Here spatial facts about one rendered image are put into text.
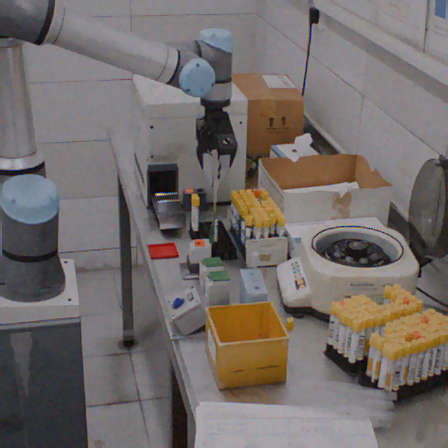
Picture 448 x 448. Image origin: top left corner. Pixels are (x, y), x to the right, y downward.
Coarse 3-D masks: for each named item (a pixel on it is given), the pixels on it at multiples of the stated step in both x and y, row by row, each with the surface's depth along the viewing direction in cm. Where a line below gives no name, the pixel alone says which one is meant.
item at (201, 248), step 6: (198, 240) 189; (204, 240) 189; (192, 246) 188; (198, 246) 186; (204, 246) 186; (210, 246) 187; (192, 252) 186; (198, 252) 187; (204, 252) 187; (210, 252) 187; (192, 258) 187; (198, 258) 187
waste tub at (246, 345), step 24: (216, 312) 159; (240, 312) 160; (264, 312) 161; (216, 336) 149; (240, 336) 162; (264, 336) 163; (288, 336) 149; (216, 360) 150; (240, 360) 149; (264, 360) 150; (240, 384) 151; (264, 384) 152
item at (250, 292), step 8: (240, 272) 172; (248, 272) 171; (256, 272) 171; (240, 280) 172; (248, 280) 168; (256, 280) 168; (240, 288) 173; (248, 288) 165; (256, 288) 165; (264, 288) 165; (240, 296) 173; (248, 296) 163; (256, 296) 164; (264, 296) 164
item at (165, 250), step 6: (150, 246) 202; (156, 246) 202; (162, 246) 202; (168, 246) 203; (174, 246) 202; (150, 252) 198; (156, 252) 199; (162, 252) 200; (168, 252) 200; (174, 252) 200; (156, 258) 196; (162, 258) 197
